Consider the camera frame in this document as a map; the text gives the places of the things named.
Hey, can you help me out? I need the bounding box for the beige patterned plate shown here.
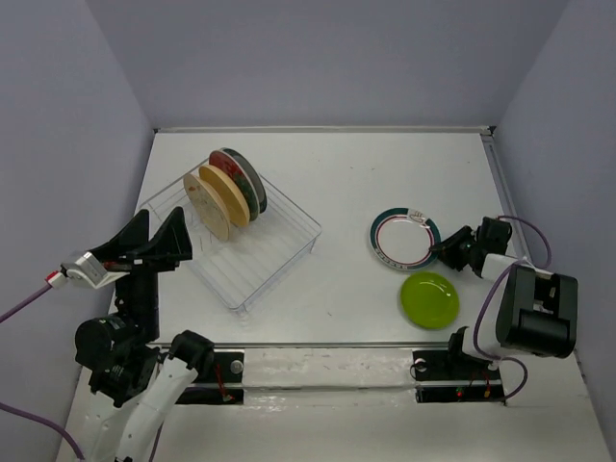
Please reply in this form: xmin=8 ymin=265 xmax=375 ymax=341
xmin=182 ymin=173 xmax=231 ymax=242

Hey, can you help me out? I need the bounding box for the lime green plate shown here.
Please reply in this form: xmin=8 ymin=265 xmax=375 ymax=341
xmin=398 ymin=271 xmax=460 ymax=330

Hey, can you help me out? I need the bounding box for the green red striped plate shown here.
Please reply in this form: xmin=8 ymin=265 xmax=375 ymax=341
xmin=369 ymin=207 xmax=441 ymax=271

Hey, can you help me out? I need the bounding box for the yellow plate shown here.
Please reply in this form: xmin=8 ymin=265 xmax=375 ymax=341
xmin=198 ymin=165 xmax=250 ymax=227

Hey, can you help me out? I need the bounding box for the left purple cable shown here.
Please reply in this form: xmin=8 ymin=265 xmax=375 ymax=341
xmin=0 ymin=273 xmax=88 ymax=461

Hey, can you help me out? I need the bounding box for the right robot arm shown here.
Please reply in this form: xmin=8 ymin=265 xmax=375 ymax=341
xmin=414 ymin=216 xmax=578 ymax=380

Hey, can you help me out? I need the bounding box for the clear wire dish rack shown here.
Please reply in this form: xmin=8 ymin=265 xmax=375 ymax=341
xmin=138 ymin=176 xmax=321 ymax=312

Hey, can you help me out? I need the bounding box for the red teal flower plate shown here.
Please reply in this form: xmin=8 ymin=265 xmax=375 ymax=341
xmin=209 ymin=148 xmax=261 ymax=221

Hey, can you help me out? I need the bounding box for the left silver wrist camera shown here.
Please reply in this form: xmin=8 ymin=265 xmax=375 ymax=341
xmin=60 ymin=251 xmax=127 ymax=290

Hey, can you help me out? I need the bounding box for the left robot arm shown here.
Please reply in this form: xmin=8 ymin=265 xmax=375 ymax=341
xmin=63 ymin=207 xmax=214 ymax=461

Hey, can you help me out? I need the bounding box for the green rim lettered plate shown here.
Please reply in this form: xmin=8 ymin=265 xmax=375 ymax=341
xmin=223 ymin=148 xmax=268 ymax=214

